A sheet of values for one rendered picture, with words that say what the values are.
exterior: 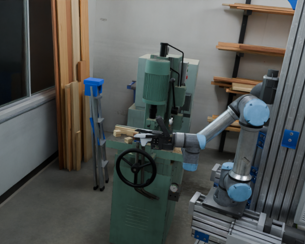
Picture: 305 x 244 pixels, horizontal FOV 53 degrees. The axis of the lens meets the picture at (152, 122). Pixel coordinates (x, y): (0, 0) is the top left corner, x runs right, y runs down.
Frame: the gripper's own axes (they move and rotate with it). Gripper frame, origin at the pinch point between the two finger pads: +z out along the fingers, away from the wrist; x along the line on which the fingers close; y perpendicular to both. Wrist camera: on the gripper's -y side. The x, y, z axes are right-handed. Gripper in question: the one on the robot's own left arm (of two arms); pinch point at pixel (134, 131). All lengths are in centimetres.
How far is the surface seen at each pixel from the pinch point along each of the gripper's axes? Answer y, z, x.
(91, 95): 1, 49, 149
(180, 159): 30, -32, 59
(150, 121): 7, -9, 74
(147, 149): 24, -9, 54
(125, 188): 61, 5, 73
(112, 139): 24, 18, 73
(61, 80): -8, 88, 188
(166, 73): -29, -17, 68
